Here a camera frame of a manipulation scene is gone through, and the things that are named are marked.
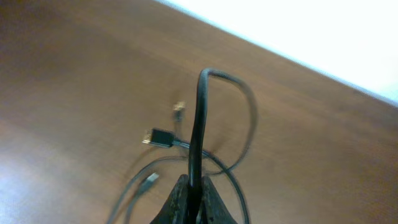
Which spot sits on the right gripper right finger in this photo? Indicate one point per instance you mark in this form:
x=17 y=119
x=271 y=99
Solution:
x=213 y=209

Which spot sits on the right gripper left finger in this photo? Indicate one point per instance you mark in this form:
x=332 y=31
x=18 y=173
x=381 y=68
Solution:
x=174 y=209

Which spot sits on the black USB cable thin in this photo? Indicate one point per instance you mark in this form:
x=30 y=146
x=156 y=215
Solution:
x=198 y=165

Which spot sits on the black USB cable thick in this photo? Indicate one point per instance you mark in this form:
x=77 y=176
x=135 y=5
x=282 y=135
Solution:
x=167 y=139

